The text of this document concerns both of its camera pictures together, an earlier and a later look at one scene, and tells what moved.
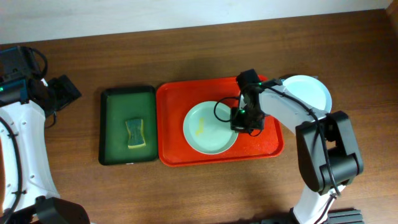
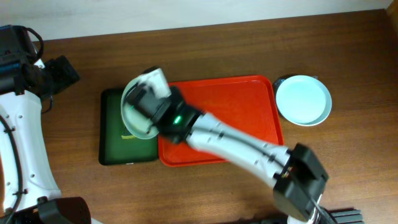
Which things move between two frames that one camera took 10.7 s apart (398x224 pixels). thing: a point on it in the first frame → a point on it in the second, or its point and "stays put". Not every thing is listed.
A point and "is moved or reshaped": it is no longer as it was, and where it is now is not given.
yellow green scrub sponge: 135,127 → 128,137
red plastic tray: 175,98 stays put
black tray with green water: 127,133 stays put
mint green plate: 205,132 is moved or reshaped
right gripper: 245,123 → 144,101
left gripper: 66,90 → 64,73
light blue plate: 310,90 stays put
